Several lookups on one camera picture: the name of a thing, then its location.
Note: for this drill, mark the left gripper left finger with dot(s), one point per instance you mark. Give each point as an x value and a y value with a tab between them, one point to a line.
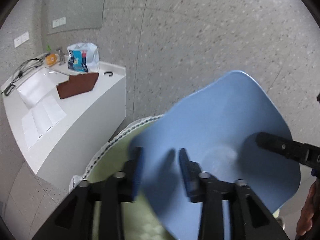
74	217

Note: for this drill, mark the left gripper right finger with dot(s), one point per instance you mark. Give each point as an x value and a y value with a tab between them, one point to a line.
229	210

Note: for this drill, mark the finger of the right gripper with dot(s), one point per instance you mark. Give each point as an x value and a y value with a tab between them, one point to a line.
302	153

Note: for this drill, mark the blue square plate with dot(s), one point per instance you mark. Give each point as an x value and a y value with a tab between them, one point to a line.
217	127

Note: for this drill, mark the person right hand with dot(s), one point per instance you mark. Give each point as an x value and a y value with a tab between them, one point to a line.
308	211

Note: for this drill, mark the green checkered tablecloth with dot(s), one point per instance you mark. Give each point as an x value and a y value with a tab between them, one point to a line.
139	220

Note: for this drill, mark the white sink counter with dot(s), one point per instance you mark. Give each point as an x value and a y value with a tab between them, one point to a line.
91	118

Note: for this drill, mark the white paper sheets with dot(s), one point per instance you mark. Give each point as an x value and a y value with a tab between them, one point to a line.
40	119

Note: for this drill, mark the brown cloth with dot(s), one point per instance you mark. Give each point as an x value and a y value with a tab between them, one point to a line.
77	84

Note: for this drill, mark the chrome faucet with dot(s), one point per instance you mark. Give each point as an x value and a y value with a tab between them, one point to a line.
61	55

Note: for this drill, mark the orange soap bottle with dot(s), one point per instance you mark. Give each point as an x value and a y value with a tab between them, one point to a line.
50	57

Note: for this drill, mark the blue white plastic bag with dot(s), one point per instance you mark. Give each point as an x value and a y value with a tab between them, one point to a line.
83	57

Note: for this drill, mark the double wall socket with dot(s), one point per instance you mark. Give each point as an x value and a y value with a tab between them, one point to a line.
21	39

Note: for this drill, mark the mirror side wall socket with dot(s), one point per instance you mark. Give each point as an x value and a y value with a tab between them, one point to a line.
58	22

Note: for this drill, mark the wall mirror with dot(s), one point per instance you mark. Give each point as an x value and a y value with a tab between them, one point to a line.
80	14

